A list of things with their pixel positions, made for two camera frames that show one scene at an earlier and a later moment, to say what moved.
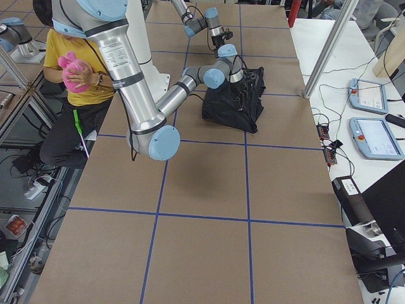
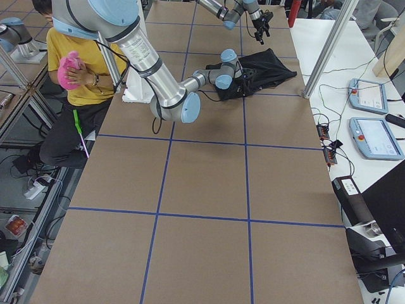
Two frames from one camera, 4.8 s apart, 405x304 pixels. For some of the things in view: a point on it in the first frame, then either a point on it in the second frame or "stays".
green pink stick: [78, 126] stays
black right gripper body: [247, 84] stays
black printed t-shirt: [228, 104] -> [258, 69]
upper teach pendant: [367, 95] stays
